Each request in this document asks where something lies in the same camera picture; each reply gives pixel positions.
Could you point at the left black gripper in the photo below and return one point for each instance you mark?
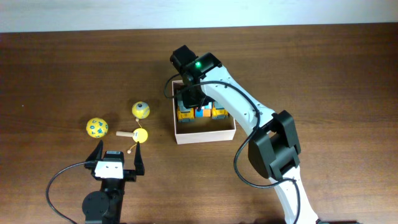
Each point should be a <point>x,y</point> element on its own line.
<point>131,174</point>

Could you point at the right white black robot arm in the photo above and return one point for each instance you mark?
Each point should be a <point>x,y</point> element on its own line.
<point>272,139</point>

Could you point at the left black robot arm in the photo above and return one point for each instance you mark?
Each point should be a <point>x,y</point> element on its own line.
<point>105,205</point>

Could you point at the yellow grey dump truck toy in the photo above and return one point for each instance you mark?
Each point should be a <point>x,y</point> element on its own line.
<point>185,114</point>

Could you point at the small colourful puzzle cube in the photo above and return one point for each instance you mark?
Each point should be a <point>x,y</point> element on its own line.
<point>205,112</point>

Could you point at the yellow wooden paddle drum toy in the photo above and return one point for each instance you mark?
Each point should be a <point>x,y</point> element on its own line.
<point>139,135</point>

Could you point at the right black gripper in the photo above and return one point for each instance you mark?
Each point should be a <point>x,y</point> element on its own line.
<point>191,101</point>

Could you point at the yellow ball with blue letters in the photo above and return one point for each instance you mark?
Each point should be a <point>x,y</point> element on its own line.
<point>97,127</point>

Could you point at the yellow grey mixer truck toy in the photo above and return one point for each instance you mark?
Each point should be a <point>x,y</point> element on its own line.
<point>218,111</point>

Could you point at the yellow grey robot ball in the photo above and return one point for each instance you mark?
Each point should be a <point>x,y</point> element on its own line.
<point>140,110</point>

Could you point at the pink cardboard box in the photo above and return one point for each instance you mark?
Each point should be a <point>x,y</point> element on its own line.
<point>203,129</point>

